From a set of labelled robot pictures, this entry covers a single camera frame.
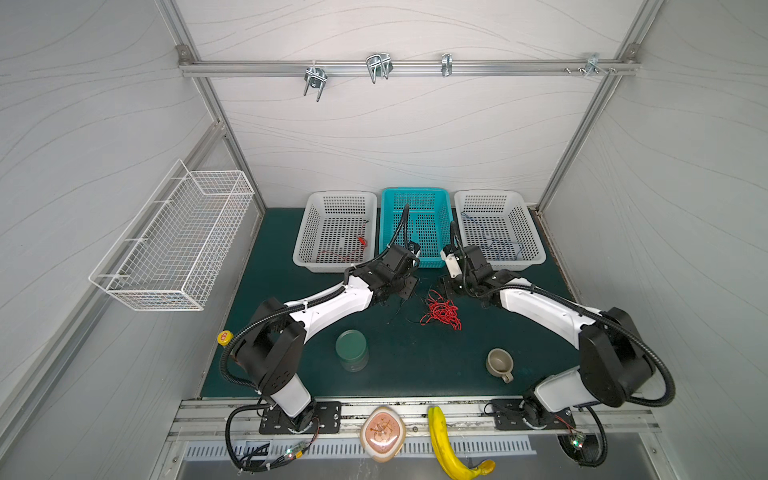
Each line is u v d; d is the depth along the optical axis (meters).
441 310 0.88
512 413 0.73
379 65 0.76
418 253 0.79
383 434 0.69
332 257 1.04
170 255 0.68
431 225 1.16
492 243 1.10
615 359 0.44
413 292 0.77
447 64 0.78
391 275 0.66
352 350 0.75
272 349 0.44
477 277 0.67
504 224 1.15
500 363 0.82
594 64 0.77
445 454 0.64
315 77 0.79
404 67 0.78
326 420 0.73
